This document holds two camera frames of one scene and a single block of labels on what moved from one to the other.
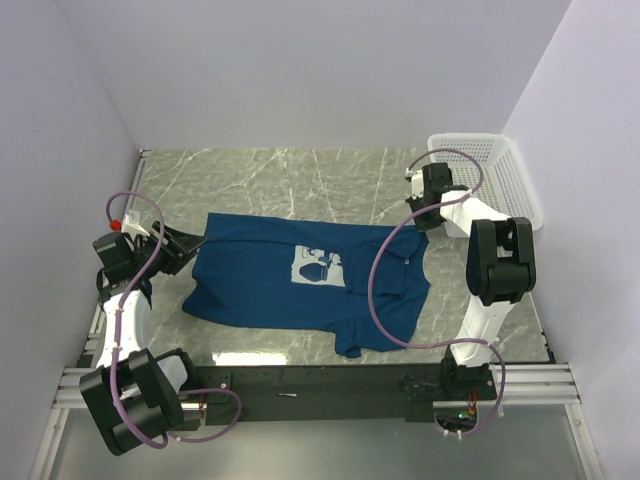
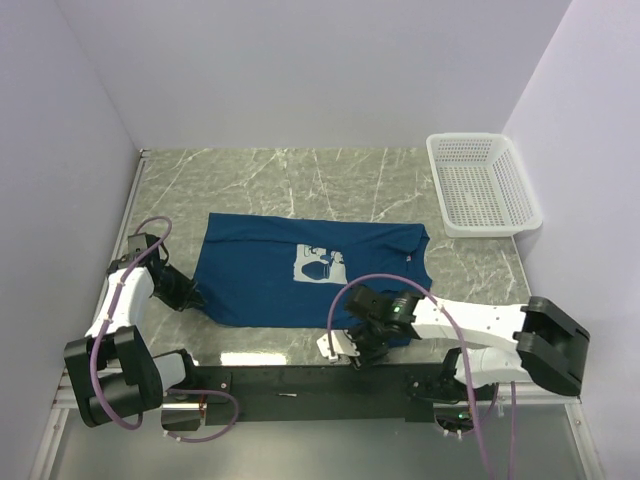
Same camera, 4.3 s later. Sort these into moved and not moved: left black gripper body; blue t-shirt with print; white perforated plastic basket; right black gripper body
Moved: right black gripper body; left black gripper body
Not moved: blue t-shirt with print; white perforated plastic basket
